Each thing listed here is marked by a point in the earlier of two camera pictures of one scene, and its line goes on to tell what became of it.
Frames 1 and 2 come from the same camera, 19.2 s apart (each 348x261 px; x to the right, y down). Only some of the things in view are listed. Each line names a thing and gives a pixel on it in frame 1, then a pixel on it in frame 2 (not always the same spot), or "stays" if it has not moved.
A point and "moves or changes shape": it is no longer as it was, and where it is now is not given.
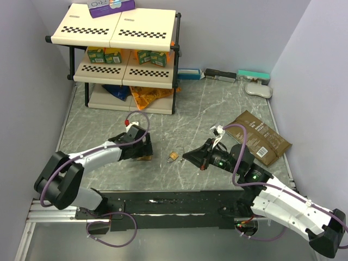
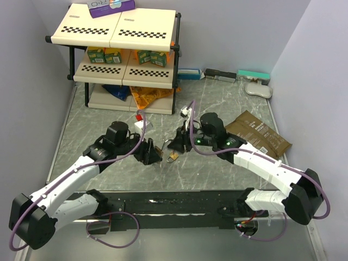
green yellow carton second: (112, 55) stays
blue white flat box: (190, 74) stays
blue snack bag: (119, 91) stays
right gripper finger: (198, 153) → (181, 134)
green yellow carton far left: (96, 55) stays
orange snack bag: (142, 95) stays
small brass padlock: (174, 155) stays
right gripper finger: (198, 162) → (179, 145)
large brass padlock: (144, 158) moves or changes shape
